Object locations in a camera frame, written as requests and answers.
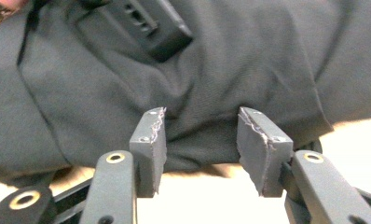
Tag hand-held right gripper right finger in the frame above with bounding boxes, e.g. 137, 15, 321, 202
236, 106, 295, 198

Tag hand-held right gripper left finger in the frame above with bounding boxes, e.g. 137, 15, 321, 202
129, 106, 169, 199

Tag black pants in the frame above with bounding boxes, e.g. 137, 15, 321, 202
0, 0, 371, 188

